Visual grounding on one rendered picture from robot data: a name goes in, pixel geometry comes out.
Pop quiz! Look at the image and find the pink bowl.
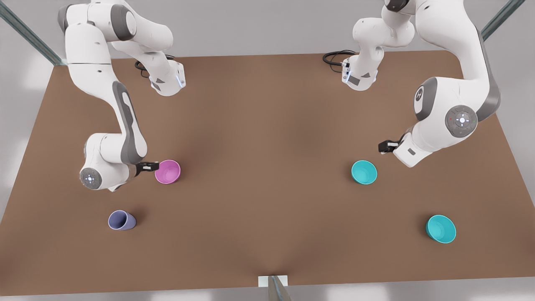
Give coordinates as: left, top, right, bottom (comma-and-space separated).
155, 160, 181, 184

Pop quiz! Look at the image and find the small teal bowl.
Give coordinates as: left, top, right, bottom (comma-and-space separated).
351, 160, 378, 185

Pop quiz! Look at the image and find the large teal bowl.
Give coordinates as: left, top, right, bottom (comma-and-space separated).
425, 215, 456, 244

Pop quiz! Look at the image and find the lavender cup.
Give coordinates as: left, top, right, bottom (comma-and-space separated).
108, 210, 137, 231

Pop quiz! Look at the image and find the black cable loop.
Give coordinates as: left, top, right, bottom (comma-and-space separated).
135, 55, 176, 79
323, 50, 357, 74

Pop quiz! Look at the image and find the silver frame post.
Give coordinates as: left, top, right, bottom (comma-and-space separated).
0, 2, 66, 66
258, 275, 292, 301
481, 0, 526, 41

